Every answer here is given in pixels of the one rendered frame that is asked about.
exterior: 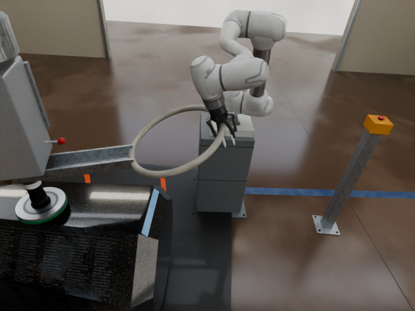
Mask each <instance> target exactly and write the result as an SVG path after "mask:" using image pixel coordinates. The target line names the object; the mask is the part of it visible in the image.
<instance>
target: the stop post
mask: <svg viewBox="0 0 415 311"><path fill-rule="evenodd" d="M378 116H380V115H367V117H366V119H365V121H364V123H363V125H364V126H365V128H366V129H365V131H364V133H363V135H362V137H361V139H360V141H359V143H358V145H357V147H356V149H355V151H354V153H353V156H352V158H351V160H350V162H349V164H348V166H347V168H346V170H345V172H344V174H343V176H342V178H341V180H340V182H339V184H338V186H337V188H336V190H335V192H334V194H333V196H332V198H331V200H330V202H329V204H328V206H327V208H326V210H325V212H324V214H323V216H320V215H312V219H313V221H314V225H315V227H316V231H317V233H319V234H330V235H337V236H340V232H339V230H338V227H337V224H336V222H335V221H336V220H337V218H338V216H339V214H340V212H341V211H342V208H343V207H344V205H345V203H346V201H347V200H348V198H349V196H350V194H351V192H352V190H353V188H354V187H355V185H356V183H357V181H358V180H359V177H360V176H361V174H362V172H363V170H364V168H365V167H366V165H367V163H368V161H369V159H370V158H371V155H372V154H373V152H374V150H375V148H376V147H377V145H378V143H379V141H380V139H381V137H382V135H388V134H389V132H390V131H391V129H392V127H393V123H392V122H391V121H389V119H388V118H387V117H386V116H383V117H385V119H384V120H380V119H378Z"/></svg>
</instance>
